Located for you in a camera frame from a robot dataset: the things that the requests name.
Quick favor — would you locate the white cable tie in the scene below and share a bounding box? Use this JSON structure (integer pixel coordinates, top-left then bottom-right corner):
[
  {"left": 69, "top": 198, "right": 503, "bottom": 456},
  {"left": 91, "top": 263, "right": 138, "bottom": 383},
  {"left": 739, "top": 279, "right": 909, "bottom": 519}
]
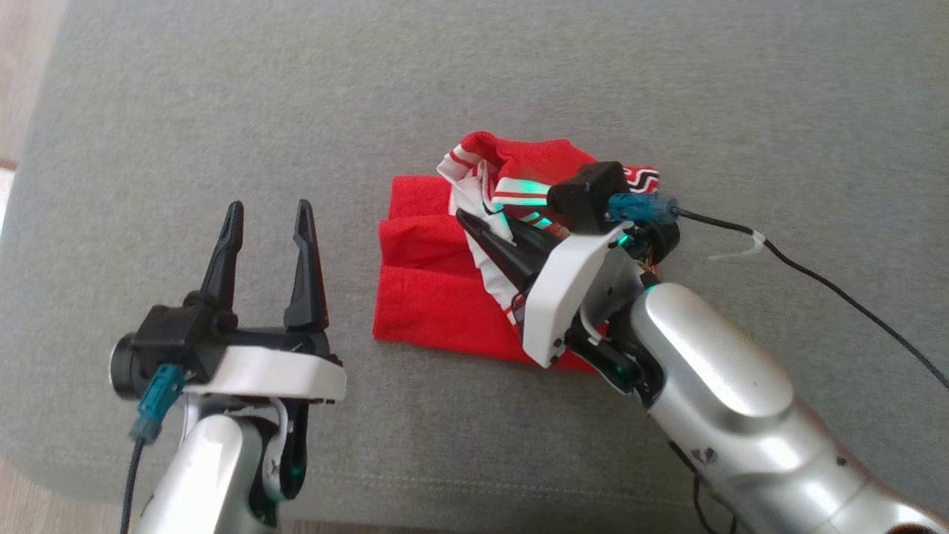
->
[{"left": 708, "top": 230, "right": 766, "bottom": 262}]

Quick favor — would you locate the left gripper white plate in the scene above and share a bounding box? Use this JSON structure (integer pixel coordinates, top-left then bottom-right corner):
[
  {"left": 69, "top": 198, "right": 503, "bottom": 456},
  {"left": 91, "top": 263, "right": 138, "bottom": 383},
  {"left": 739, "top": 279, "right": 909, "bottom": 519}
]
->
[{"left": 181, "top": 199, "right": 348, "bottom": 406}]

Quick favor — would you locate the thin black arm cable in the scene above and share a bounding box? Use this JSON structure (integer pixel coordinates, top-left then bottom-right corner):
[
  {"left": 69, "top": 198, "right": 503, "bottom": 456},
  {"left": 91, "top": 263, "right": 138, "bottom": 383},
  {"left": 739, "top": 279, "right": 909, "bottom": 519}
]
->
[{"left": 667, "top": 441, "right": 738, "bottom": 534}]

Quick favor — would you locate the left camera cable teal plug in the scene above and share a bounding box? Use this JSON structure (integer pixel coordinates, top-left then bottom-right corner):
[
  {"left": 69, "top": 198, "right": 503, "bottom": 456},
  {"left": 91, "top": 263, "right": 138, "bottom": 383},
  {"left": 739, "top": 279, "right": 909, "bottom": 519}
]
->
[{"left": 119, "top": 363, "right": 186, "bottom": 534}]

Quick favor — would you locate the large grey sofa seat cushion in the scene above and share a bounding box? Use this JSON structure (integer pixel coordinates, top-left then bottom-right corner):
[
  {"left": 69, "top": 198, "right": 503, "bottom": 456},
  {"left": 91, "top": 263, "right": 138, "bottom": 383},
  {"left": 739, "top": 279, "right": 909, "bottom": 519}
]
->
[{"left": 0, "top": 0, "right": 949, "bottom": 534}]

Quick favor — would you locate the red white striped jersey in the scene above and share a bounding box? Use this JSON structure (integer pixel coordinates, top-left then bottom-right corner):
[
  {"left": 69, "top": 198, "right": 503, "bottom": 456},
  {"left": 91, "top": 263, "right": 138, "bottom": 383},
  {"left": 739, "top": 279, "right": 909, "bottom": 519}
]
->
[{"left": 371, "top": 131, "right": 661, "bottom": 374}]

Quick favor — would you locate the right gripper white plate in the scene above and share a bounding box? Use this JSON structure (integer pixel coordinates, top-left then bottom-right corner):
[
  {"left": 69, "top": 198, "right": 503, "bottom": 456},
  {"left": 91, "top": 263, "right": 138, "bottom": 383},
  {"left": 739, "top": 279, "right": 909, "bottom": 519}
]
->
[{"left": 454, "top": 209, "right": 643, "bottom": 370}]

